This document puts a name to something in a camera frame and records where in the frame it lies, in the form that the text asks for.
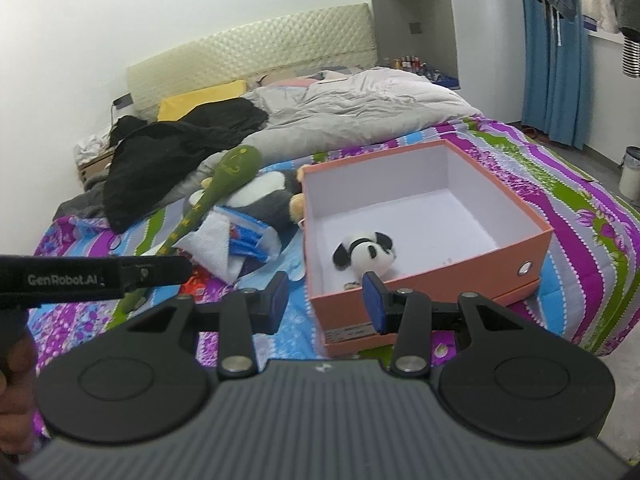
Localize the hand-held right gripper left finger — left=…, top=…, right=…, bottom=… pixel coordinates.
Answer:
left=107, top=271, right=291, bottom=380

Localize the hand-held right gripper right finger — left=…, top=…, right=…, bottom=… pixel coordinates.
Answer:
left=362, top=271, right=533, bottom=380

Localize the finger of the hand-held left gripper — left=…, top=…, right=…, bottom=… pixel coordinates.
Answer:
left=119, top=255, right=193, bottom=294

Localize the red candy packet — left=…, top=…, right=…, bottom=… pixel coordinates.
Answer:
left=179, top=269, right=208, bottom=301

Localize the small panda plush toy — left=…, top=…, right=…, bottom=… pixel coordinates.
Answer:
left=332, top=231, right=398, bottom=281

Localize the blue plastic packet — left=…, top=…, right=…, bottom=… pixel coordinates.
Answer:
left=227, top=210, right=281, bottom=261

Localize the orange cardboard box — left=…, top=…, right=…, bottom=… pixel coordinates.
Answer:
left=298, top=139, right=555, bottom=358

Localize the person's left hand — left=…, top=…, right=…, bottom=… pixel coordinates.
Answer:
left=0, top=332, right=41, bottom=443

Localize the white face mask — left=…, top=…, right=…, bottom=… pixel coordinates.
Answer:
left=177, top=207, right=236, bottom=283

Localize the dark grey blanket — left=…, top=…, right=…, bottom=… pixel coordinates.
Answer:
left=52, top=177, right=121, bottom=221

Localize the grey white penguin plush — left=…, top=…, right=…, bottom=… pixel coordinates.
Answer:
left=187, top=167, right=307, bottom=231

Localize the black clothing pile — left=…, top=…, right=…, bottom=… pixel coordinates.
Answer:
left=102, top=97, right=270, bottom=233

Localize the brown cardboard box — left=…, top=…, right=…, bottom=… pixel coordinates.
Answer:
left=76, top=147, right=117, bottom=186

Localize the green plush stick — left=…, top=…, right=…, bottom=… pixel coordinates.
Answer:
left=117, top=145, right=263, bottom=313

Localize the white crumpled cloth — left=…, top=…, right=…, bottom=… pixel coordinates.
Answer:
left=74, top=130, right=118, bottom=163

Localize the dark cloth bundle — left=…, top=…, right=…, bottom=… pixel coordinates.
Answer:
left=110, top=116, right=148, bottom=148

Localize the yellow pillow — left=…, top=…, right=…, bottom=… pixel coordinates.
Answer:
left=157, top=79, right=248, bottom=122

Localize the grey duvet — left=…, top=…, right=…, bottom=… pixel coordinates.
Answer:
left=197, top=67, right=483, bottom=181

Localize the colourful striped bedsheet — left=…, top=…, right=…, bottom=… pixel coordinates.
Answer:
left=27, top=115, right=633, bottom=371

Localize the blue tray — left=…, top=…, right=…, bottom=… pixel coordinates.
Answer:
left=425, top=67, right=458, bottom=88

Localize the row of small bottles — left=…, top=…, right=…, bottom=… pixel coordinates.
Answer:
left=390, top=54, right=426, bottom=72

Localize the beige quilted headboard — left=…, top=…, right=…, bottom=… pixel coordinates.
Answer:
left=126, top=2, right=377, bottom=123

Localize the blue curtain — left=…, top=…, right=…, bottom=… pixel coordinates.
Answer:
left=517, top=0, right=591, bottom=150

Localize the white trash bin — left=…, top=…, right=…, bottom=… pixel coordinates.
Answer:
left=620, top=146, right=640, bottom=196

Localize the grey bedside alcove unit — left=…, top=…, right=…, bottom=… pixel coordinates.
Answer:
left=365, top=0, right=461, bottom=86

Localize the hanging striped garment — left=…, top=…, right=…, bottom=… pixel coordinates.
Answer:
left=621, top=37, right=640, bottom=80

